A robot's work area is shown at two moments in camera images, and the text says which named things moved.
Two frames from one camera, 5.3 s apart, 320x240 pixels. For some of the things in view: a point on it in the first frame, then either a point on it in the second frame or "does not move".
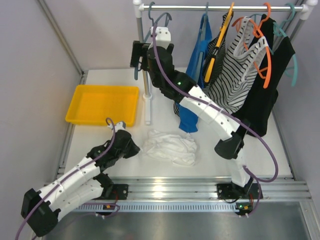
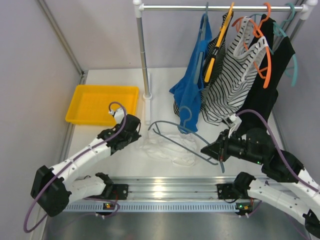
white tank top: [178, 150] does not move
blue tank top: [189, 120] does not move
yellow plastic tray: [95, 104] does not move
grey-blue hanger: [136, 71] -> [159, 133]
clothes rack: [306, 9] does not move
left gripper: [132, 149] -> [131, 127]
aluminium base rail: [205, 188] does not move
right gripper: [139, 51] -> [218, 149]
